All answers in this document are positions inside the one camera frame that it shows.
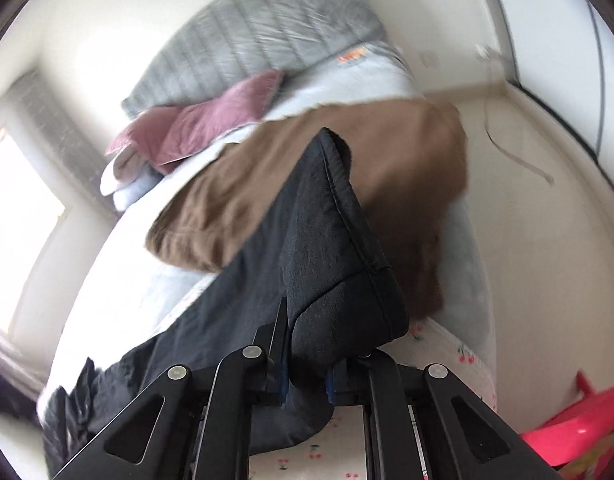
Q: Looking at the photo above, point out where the black padded coat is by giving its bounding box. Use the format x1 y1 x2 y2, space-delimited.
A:
41 127 413 466

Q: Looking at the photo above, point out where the cherry print bed sheet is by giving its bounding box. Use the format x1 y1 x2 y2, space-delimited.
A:
249 318 497 479

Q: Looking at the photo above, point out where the red plastic stool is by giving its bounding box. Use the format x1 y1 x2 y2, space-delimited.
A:
522 370 614 479

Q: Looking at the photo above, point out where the light blue folded blanket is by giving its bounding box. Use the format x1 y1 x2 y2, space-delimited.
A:
112 164 164 212

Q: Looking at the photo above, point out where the white folded blanket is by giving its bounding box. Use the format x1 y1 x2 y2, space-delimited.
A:
100 145 147 196

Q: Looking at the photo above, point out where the brown garment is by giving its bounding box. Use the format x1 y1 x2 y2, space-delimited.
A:
146 98 467 318

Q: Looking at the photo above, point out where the window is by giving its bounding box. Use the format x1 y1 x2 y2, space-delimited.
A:
0 128 65 334

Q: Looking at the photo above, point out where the pink velvet pillow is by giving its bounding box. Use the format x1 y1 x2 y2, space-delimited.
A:
106 70 284 174

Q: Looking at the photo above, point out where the grey padded headboard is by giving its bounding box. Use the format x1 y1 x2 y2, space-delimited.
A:
122 0 386 118

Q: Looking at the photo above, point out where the white cable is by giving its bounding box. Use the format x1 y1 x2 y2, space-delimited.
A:
474 41 556 187

